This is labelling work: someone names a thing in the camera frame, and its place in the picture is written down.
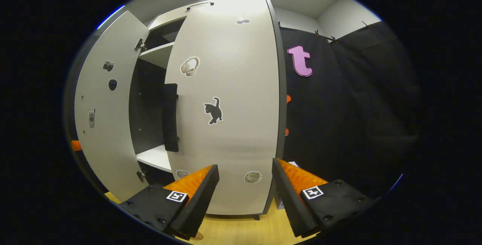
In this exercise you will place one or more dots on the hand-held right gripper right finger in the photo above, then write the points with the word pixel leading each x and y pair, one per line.
pixel 292 199

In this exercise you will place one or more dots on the white cabinet door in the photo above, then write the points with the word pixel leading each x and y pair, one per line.
pixel 109 143
pixel 241 86

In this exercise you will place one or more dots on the round wooden coaster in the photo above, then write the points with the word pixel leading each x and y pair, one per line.
pixel 197 236

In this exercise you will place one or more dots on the black backdrop cloth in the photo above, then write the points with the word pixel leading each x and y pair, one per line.
pixel 357 124

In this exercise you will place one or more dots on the white cabinet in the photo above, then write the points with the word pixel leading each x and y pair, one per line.
pixel 154 158

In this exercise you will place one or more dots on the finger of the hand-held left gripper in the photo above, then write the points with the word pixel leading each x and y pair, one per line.
pixel 76 145

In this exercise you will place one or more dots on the white cabinet door, phone sticker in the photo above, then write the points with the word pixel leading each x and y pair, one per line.
pixel 109 143

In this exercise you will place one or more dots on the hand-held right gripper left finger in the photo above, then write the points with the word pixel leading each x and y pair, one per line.
pixel 201 207

